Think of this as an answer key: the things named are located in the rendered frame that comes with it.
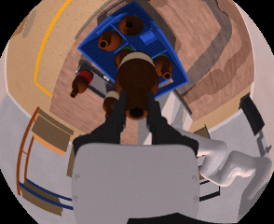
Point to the blue crate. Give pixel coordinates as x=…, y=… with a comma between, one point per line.
x=148, y=42

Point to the brown bottle with red label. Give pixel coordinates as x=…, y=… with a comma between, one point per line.
x=81, y=82
x=110, y=40

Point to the brown glass bottle with beige label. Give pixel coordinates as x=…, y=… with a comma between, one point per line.
x=136, y=75

